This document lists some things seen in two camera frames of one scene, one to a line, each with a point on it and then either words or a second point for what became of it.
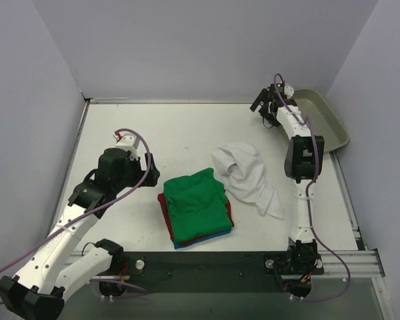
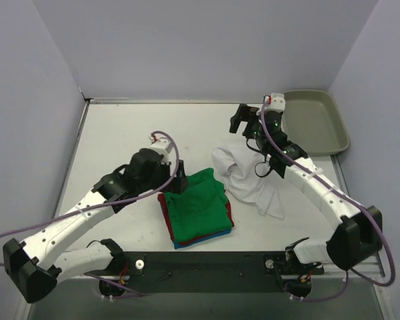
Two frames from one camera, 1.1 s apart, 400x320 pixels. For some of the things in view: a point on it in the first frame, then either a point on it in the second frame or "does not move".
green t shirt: x=197 y=205 does not move
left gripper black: x=148 y=167 → x=179 y=180
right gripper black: x=265 y=101 → x=248 y=117
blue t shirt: x=177 y=245 does not move
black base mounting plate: x=215 y=271 does not move
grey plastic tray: x=325 y=121 does not move
